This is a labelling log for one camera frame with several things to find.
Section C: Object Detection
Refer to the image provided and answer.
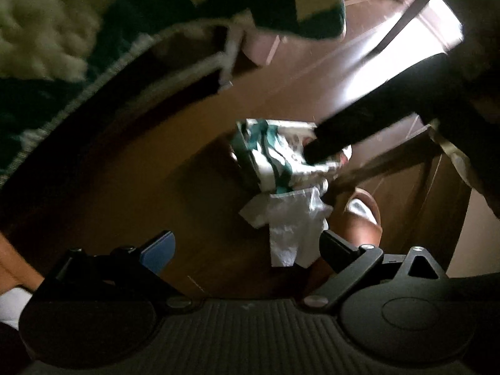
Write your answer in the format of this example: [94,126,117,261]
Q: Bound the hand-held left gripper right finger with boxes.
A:
[302,230,448,308]

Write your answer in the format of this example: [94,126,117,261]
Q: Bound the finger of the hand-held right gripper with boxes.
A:
[304,52,454,165]

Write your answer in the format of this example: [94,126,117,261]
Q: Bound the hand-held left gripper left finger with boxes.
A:
[37,230,193,310]

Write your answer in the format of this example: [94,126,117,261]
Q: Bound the white cloth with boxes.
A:
[239,187,333,268]

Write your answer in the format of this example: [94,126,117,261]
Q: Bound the white and green plastic bag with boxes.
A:
[230,118,353,195]

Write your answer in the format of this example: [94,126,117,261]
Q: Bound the brown round object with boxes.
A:
[343,187,382,251]

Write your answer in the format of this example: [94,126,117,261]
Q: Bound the person's leg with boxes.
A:
[0,232,45,294]

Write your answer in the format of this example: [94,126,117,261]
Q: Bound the white sock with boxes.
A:
[0,287,35,331]

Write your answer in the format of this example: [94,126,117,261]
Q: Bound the green patterned blanket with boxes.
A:
[0,0,165,182]

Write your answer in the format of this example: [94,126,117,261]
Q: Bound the fluffy cream cloth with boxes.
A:
[0,0,123,83]

